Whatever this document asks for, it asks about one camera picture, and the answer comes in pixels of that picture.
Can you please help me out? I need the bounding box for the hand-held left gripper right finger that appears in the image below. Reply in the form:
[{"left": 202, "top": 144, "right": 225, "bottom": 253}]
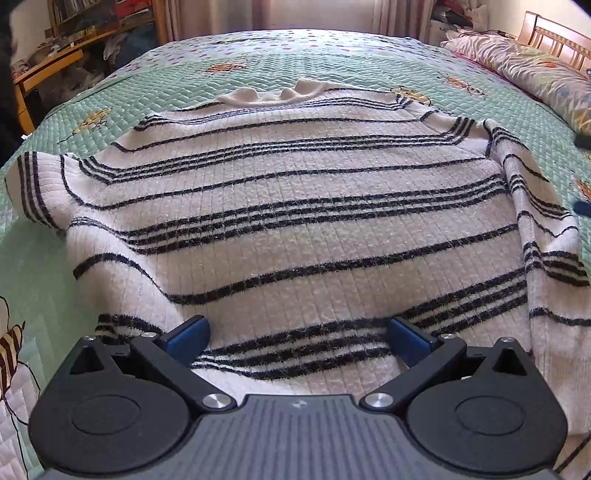
[{"left": 359, "top": 318, "right": 533, "bottom": 414}]

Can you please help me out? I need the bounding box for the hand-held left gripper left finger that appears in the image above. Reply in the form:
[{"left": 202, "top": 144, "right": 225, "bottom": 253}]
[{"left": 68, "top": 315, "right": 236, "bottom": 414}]

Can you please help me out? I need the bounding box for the white black-striped sweater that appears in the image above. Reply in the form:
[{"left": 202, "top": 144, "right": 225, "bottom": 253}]
[{"left": 4, "top": 78, "right": 591, "bottom": 462}]

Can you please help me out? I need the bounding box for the pile of clothes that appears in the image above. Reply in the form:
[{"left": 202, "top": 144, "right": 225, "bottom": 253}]
[{"left": 41, "top": 23, "right": 160, "bottom": 109}]

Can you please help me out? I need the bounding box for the floral pillow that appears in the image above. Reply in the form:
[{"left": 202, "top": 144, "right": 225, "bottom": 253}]
[{"left": 441, "top": 34, "right": 591, "bottom": 134}]

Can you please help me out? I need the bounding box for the wooden headboard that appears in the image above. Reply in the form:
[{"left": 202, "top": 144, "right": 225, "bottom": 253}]
[{"left": 517, "top": 11, "right": 591, "bottom": 75}]

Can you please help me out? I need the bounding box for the cluttered side shelf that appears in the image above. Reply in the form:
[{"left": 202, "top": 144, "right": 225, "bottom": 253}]
[{"left": 429, "top": 0, "right": 490, "bottom": 47}]

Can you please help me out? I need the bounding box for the pink curtain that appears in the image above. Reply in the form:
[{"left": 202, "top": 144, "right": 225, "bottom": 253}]
[
  {"left": 164, "top": 0, "right": 259, "bottom": 40},
  {"left": 372, "top": 0, "right": 437, "bottom": 38}
]

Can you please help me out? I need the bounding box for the green quilted bedspread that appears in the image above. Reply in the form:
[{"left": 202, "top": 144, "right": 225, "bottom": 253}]
[{"left": 0, "top": 28, "right": 591, "bottom": 480}]

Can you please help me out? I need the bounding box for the wooden desk with drawers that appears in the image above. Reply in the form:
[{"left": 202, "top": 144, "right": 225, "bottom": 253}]
[{"left": 11, "top": 28, "right": 158, "bottom": 132}]

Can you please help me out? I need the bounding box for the wooden bookshelf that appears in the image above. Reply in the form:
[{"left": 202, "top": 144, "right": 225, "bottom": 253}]
[{"left": 46, "top": 0, "right": 169, "bottom": 44}]

